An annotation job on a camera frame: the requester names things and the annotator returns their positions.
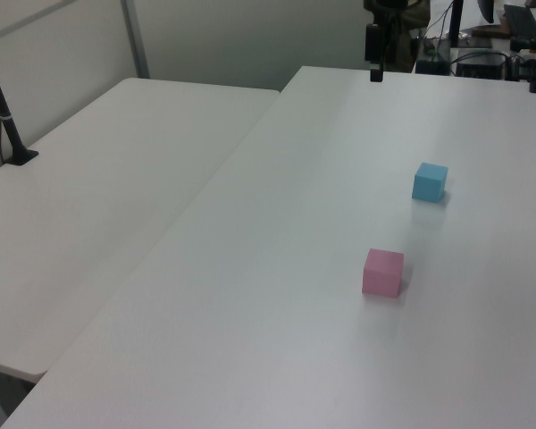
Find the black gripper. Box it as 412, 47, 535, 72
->
364, 21, 384, 84

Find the blue cube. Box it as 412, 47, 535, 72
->
411, 162, 449, 204

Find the pink cube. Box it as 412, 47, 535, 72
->
361, 248, 406, 298

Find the small black box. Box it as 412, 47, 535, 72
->
415, 38, 451, 75

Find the black monitor stand pole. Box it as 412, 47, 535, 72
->
448, 0, 465, 48

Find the black electronics box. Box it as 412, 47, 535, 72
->
455, 51, 507, 80

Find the brown flat board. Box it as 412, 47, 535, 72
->
470, 24, 511, 38

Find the black keyboard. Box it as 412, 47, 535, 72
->
502, 4, 536, 39

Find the black clamp camera mount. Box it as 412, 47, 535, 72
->
508, 35, 536, 95

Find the grey metal partition post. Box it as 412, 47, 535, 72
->
119, 0, 151, 80

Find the black camera stand pole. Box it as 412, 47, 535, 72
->
0, 35, 40, 167

